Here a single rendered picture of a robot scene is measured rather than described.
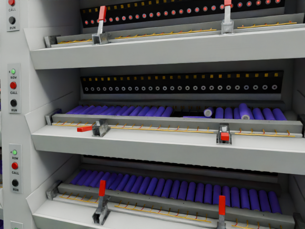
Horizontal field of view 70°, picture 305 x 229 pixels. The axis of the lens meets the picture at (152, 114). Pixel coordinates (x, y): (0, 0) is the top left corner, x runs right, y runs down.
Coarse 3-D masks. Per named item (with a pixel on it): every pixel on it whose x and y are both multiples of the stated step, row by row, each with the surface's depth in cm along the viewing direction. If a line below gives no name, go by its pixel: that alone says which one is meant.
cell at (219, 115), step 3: (219, 108) 52; (216, 111) 51; (219, 111) 50; (222, 111) 50; (216, 114) 49; (219, 114) 48; (222, 114) 49; (216, 117) 47; (219, 117) 47; (222, 117) 48
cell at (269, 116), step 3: (267, 108) 49; (264, 111) 48; (267, 111) 47; (270, 111) 47; (264, 114) 47; (267, 114) 46; (270, 114) 46; (264, 117) 47; (267, 117) 45; (270, 117) 45; (273, 117) 45
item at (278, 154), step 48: (96, 96) 66; (144, 96) 61; (192, 96) 57; (240, 96) 54; (48, 144) 52; (96, 144) 48; (144, 144) 44; (192, 144) 41; (240, 144) 40; (288, 144) 38
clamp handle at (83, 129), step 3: (96, 123) 48; (99, 123) 48; (87, 126) 45; (90, 126) 45; (93, 126) 47; (96, 126) 47; (99, 126) 48; (78, 129) 42; (81, 129) 42; (84, 129) 43; (87, 129) 44; (90, 129) 45
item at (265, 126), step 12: (60, 120) 56; (72, 120) 55; (84, 120) 54; (96, 120) 53; (108, 120) 52; (120, 120) 51; (132, 120) 50; (144, 120) 49; (156, 120) 48; (168, 120) 47; (180, 120) 46; (192, 120) 46; (204, 120) 45; (216, 120) 45; (228, 120) 44; (240, 120) 44; (252, 120) 43; (264, 120) 43; (276, 120) 42; (204, 132) 44; (240, 132) 42; (252, 132) 41; (264, 132) 41; (276, 132) 40; (288, 132) 40; (300, 132) 40
